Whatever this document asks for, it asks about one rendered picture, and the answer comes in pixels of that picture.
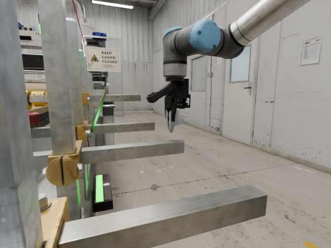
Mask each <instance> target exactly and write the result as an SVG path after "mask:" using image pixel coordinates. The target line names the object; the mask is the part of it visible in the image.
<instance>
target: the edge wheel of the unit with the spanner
mask: <svg viewBox="0 0 331 248"><path fill-rule="evenodd" d="M29 119H30V126H32V125H37V124H40V114H39V113H36V112H29Z"/></svg>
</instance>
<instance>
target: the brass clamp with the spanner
mask: <svg viewBox="0 0 331 248"><path fill-rule="evenodd" d="M87 124H88V121H84V124H83V125H75V126H74V128H75V140H83V141H87V138H86V130H87Z"/></svg>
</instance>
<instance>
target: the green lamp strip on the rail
mask: <svg viewBox="0 0 331 248"><path fill-rule="evenodd" d="M100 201H103V185H102V175H98V176H97V177H96V202H100Z"/></svg>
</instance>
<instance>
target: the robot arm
mask: <svg viewBox="0 0 331 248"><path fill-rule="evenodd" d="M309 1H311V0H258V1H257V2H256V3H255V4H254V5H252V6H251V7H250V8H249V9H248V10H247V11H245V12H244V13H243V14H242V15H241V16H240V17H238V18H237V19H236V20H235V21H233V22H231V23H230V24H229V25H228V26H227V27H226V28H225V29H221V28H219V27H218V25H217V24H216V23H215V22H214V21H212V20H210V19H205V20H200V21H197V22H195V23H194V24H192V25H190V26H188V27H185V28H184V27H172V28H168V29H167V30H165V32H164V34H163V76H164V77H166V78H165V81H166V82H170V83H169V84H167V85H166V86H164V87H162V88H160V89H159V90H157V91H155V92H152V93H150V94H149V95H148V96H147V97H146V99H147V100H148V102H150V103H154V102H156V101H158V99H160V98H161V97H163V96H165V119H166V123H167V127H168V129H169V131H170V132H171V133H172V132H173V129H174V126H176V125H179V124H182V123H183V122H184V119H183V118H182V117H180V116H179V111H178V110H177V108H179V109H185V108H190V104H191V95H190V94H189V79H184V77H186V76H187V57H188V56H192V55H196V54H200V55H206V56H214V57H220V58H224V59H234V58H236V57H238V56H239V55H240V54H241V53H242V52H243V50H244V48H245V46H246V45H248V44H249V42H251V41H252V40H254V39H255V38H257V37H258V36H260V35H261V34H262V33H264V32H265V31H267V30H268V29H270V28H271V27H273V26H274V25H276V24H277V23H279V22H280V21H282V20H283V19H284V18H286V17H287V16H289V15H290V14H292V13H293V12H295V11H296V10H298V9H299V8H300V7H302V6H303V5H305V4H306V3H308V2H309ZM187 98H189V105H188V103H186V101H187Z"/></svg>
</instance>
